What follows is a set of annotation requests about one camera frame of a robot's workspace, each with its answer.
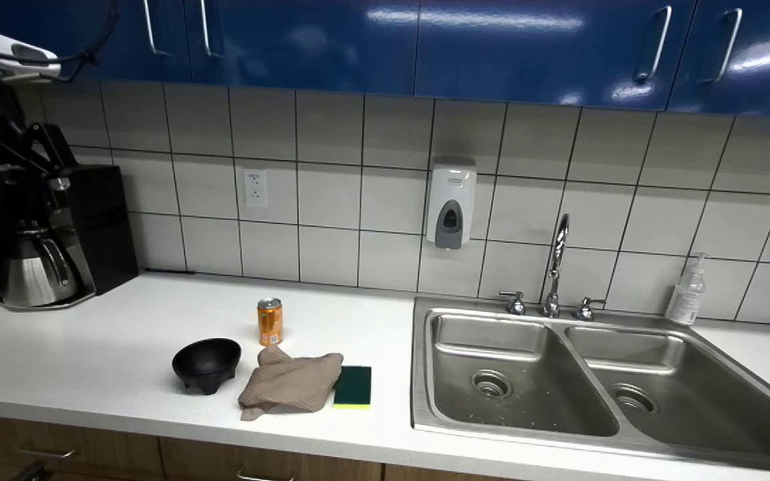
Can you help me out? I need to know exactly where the small orange bottle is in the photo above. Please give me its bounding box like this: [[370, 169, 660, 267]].
[[256, 295, 286, 350]]

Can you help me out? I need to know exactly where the black bowl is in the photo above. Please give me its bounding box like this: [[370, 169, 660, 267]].
[[168, 334, 243, 395]]

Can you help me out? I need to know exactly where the black coffee maker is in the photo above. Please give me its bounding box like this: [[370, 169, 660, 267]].
[[0, 163, 142, 311]]

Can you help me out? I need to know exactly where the steel coffee carafe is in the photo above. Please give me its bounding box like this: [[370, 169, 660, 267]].
[[0, 223, 100, 312]]

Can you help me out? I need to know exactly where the wooden drawer front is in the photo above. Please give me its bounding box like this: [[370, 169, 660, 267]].
[[0, 413, 167, 481], [158, 437, 388, 481]]

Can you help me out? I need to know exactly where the beige cloth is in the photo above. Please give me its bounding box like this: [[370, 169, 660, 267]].
[[236, 346, 349, 423]]

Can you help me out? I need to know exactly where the green sponge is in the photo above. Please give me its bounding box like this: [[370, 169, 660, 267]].
[[331, 363, 374, 410]]

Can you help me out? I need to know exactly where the chrome faucet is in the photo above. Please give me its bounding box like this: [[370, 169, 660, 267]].
[[540, 212, 572, 318]]

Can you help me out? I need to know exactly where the steel double sink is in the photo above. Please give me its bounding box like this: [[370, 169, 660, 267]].
[[409, 298, 770, 475]]

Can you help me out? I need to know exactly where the clear soap bottle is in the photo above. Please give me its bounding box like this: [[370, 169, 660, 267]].
[[663, 255, 710, 328]]

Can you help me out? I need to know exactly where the silver cabinet door handle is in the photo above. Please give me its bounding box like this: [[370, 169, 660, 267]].
[[637, 4, 675, 85], [196, 0, 220, 58], [139, 0, 162, 58], [715, 5, 746, 85]]

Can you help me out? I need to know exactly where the white wall outlet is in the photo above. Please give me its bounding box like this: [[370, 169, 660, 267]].
[[238, 165, 274, 213]]

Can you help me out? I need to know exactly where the white wall soap dispenser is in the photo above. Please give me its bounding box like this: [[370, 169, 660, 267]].
[[425, 159, 478, 252]]

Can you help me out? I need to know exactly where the chrome tap handle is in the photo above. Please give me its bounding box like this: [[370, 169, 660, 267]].
[[572, 295, 608, 323], [501, 288, 529, 318]]

